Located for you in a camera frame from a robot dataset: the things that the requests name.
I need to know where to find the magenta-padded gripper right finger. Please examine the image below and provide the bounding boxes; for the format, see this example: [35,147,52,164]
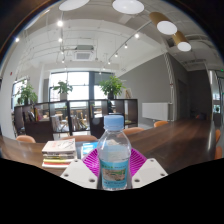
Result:
[128,147,169,190]

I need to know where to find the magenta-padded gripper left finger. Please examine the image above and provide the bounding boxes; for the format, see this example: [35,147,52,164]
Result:
[60,148,101,190]

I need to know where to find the clear water bottle blue cap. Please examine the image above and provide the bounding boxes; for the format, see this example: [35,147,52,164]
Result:
[97,114,132,191]

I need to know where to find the stack of books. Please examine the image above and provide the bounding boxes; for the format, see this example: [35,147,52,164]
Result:
[41,138,78,169]

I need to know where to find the low dark shelf unit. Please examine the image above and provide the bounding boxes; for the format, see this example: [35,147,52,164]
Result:
[13,98,139,144]

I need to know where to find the small potted plant white pot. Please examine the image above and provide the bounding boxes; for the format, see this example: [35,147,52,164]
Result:
[52,79,74,101]

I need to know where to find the tall potted plant dark pot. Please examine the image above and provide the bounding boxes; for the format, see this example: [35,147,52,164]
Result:
[98,75,126,100]

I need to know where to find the wide bushy potted plant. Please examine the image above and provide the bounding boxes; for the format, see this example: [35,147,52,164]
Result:
[14,82,39,106]

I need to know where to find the ceiling air conditioner unit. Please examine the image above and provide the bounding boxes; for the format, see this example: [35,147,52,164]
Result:
[72,44,95,62]

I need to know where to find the ceiling track spotlights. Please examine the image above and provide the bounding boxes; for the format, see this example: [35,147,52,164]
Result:
[13,19,141,66]

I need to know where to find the round white ceiling lights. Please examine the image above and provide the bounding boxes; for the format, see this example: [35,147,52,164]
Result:
[58,0,193,53]

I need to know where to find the white wall radiator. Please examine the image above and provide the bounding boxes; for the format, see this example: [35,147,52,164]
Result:
[141,102,171,122]

